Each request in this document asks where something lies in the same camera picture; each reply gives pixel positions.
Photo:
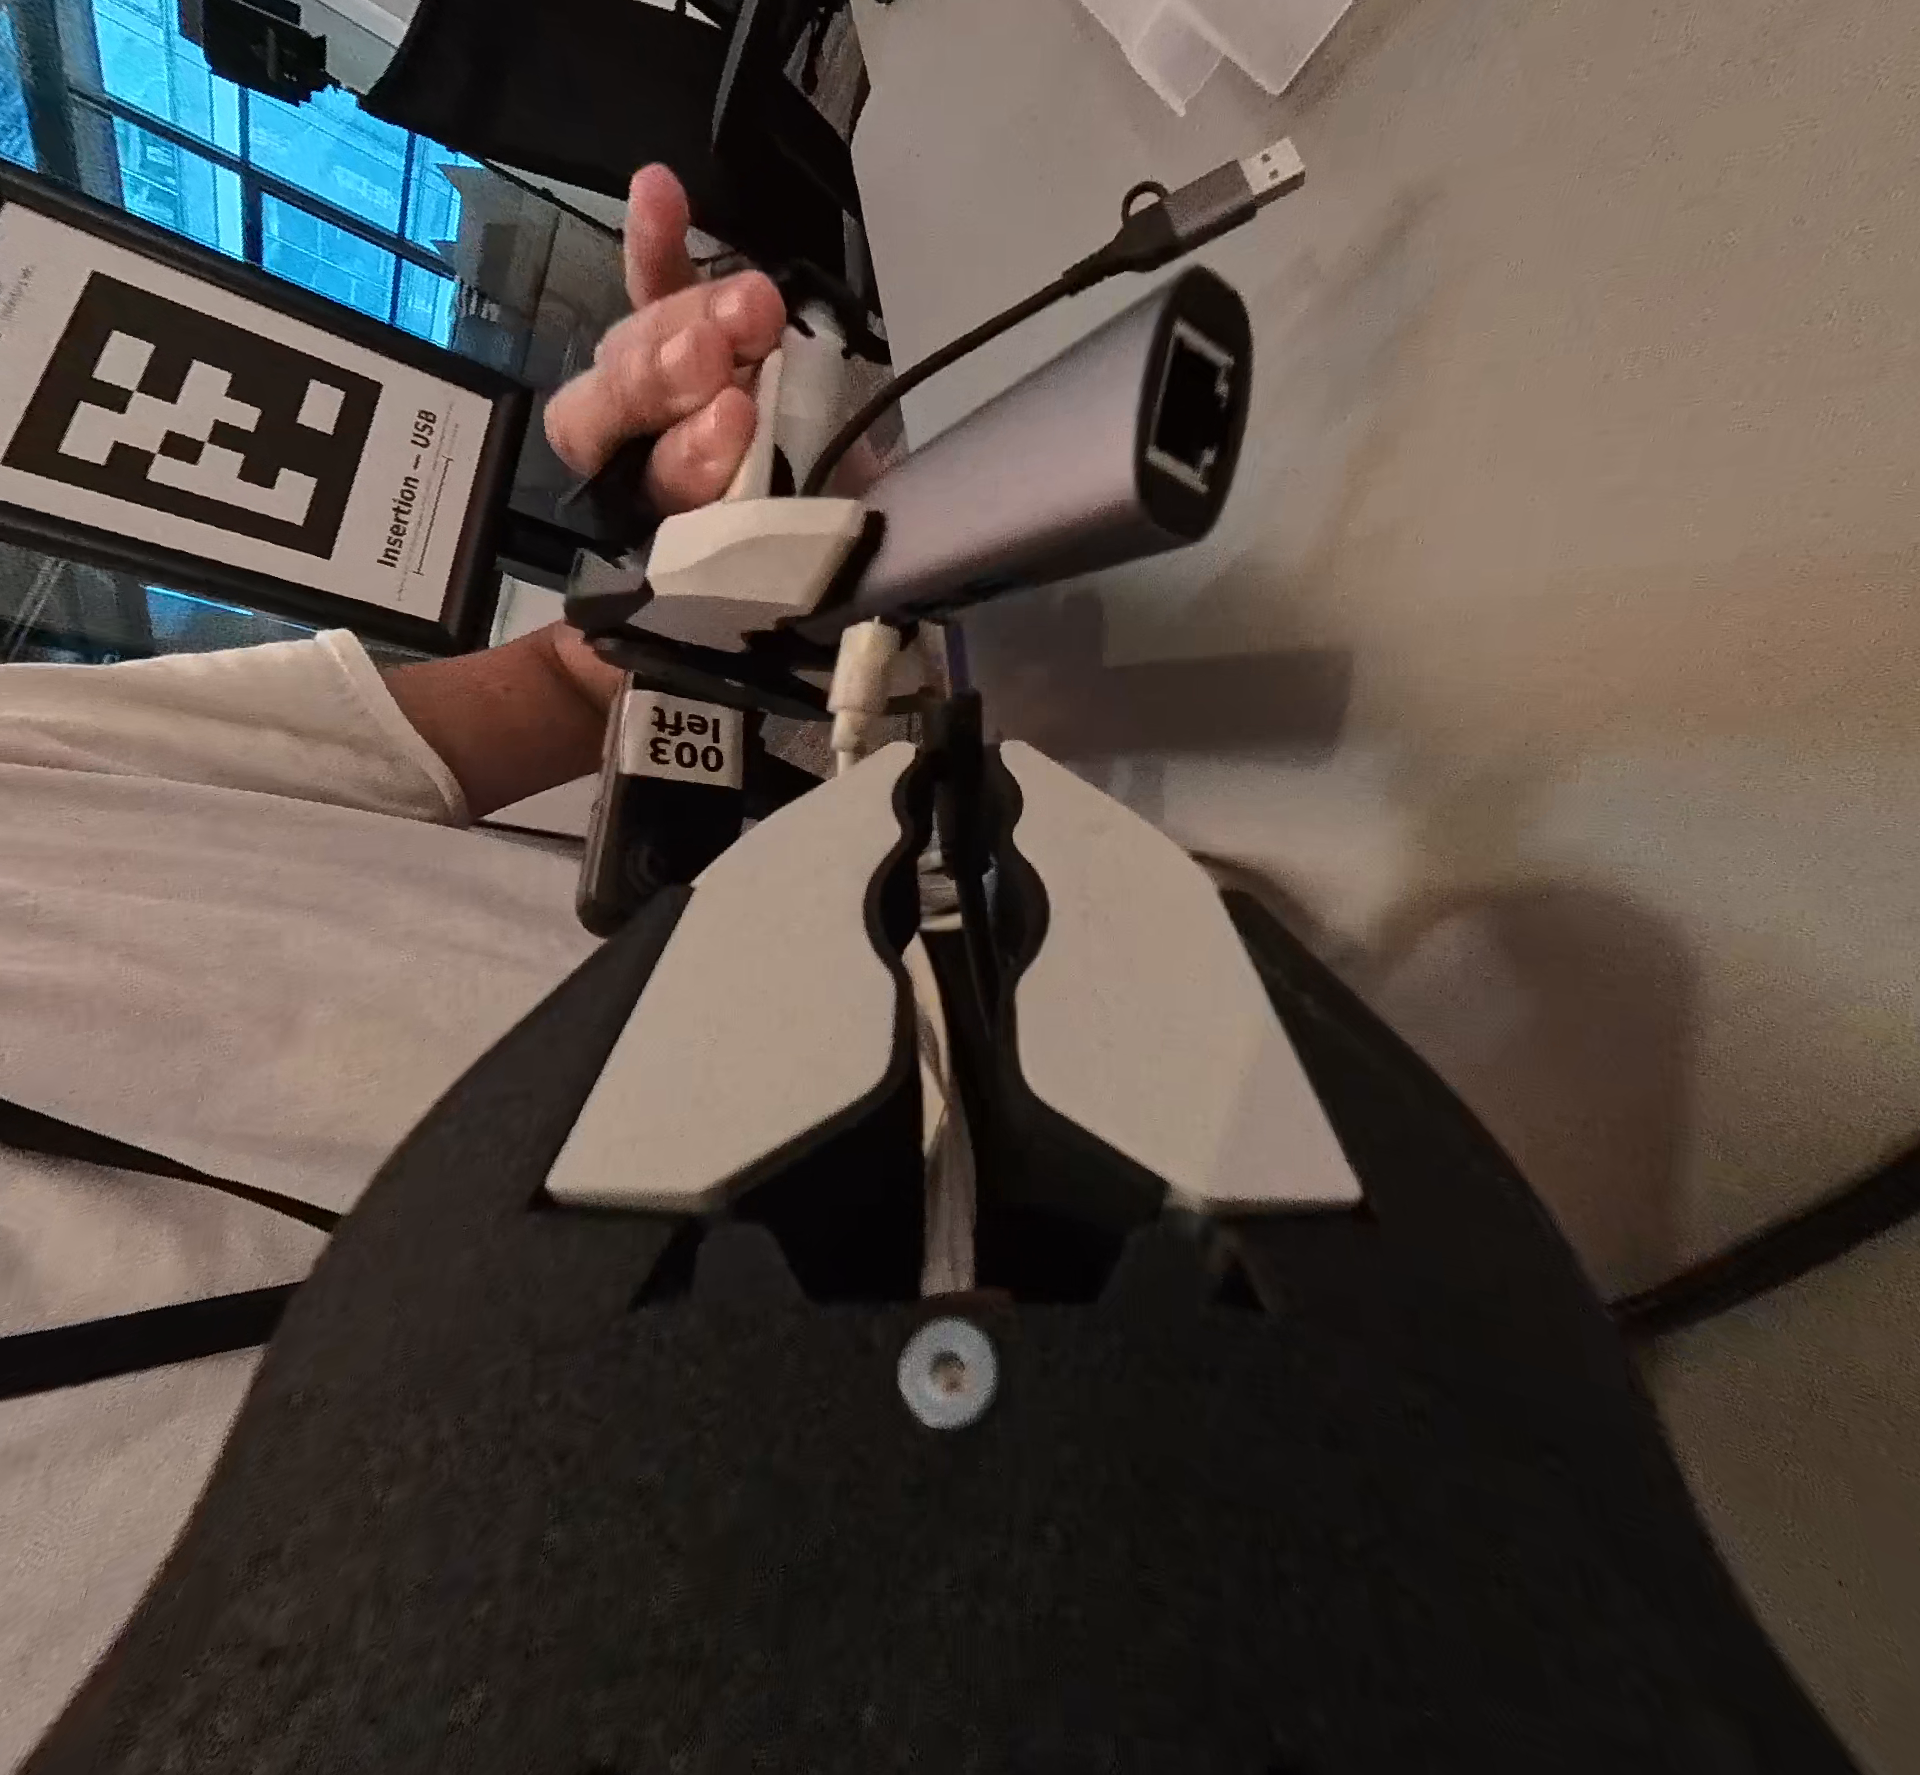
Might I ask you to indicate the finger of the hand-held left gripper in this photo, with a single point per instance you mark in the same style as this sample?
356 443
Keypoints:
766 566

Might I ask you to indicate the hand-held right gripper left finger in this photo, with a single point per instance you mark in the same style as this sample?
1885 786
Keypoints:
751 1026

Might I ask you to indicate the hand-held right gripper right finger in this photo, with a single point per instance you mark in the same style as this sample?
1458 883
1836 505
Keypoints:
1156 1026

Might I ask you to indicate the person's left forearm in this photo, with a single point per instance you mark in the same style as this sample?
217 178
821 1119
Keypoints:
302 725

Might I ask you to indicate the person's left hand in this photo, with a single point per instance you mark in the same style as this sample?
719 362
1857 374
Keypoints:
676 365

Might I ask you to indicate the black office chair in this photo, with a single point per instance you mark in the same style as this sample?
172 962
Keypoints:
780 81

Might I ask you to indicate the person's white shirt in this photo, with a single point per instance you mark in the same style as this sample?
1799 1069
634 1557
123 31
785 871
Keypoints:
225 979

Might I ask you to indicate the framed marker sign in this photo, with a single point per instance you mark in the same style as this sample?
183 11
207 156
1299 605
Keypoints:
225 409

